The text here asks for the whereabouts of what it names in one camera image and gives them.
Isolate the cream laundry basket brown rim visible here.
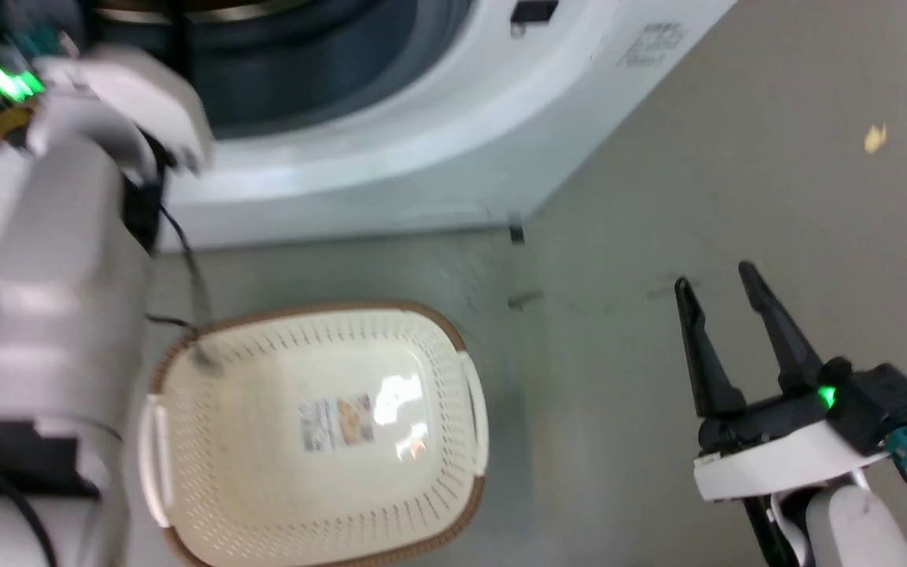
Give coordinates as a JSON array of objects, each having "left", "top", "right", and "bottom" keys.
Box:
[{"left": 139, "top": 299, "right": 491, "bottom": 567}]

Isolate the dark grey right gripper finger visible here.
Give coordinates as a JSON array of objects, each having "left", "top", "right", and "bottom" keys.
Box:
[
  {"left": 673, "top": 276, "right": 747, "bottom": 420},
  {"left": 737, "top": 261, "right": 826, "bottom": 395}
]

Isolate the grey printed machine sticker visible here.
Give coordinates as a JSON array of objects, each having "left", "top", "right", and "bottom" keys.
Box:
[{"left": 617, "top": 22, "right": 689, "bottom": 69}]

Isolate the paper label sticker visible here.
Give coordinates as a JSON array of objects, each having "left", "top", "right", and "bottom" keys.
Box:
[{"left": 299, "top": 393, "right": 376, "bottom": 454}]

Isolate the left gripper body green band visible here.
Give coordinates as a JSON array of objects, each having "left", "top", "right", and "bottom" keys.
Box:
[{"left": 0, "top": 22, "right": 68, "bottom": 149}]

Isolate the white washing machine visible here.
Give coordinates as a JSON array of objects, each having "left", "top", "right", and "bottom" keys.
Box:
[{"left": 0, "top": 0, "right": 739, "bottom": 254}]

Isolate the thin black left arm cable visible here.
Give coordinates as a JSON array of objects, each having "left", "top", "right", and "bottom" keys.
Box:
[{"left": 146, "top": 203, "right": 216, "bottom": 333}]

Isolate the black machine door latch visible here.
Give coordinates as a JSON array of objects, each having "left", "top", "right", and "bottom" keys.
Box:
[{"left": 509, "top": 0, "right": 560, "bottom": 24}]

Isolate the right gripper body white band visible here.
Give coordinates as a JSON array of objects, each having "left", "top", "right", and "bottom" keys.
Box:
[{"left": 693, "top": 384, "right": 889, "bottom": 504}]

